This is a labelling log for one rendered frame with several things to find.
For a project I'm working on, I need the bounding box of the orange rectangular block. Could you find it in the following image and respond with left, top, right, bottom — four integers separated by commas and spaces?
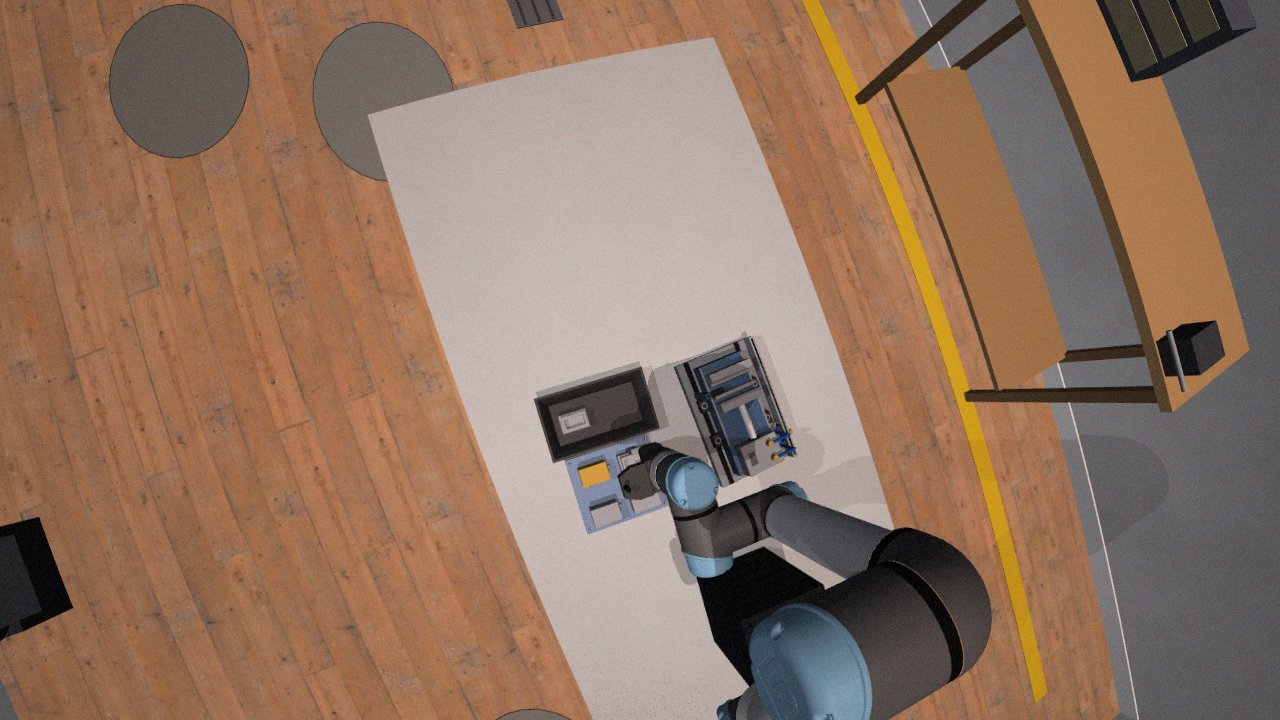
577, 460, 611, 488

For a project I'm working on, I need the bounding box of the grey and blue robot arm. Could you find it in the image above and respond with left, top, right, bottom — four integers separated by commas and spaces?
655, 454, 992, 720

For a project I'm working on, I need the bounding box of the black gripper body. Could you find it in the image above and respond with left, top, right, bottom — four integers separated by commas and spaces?
617, 442, 678, 500

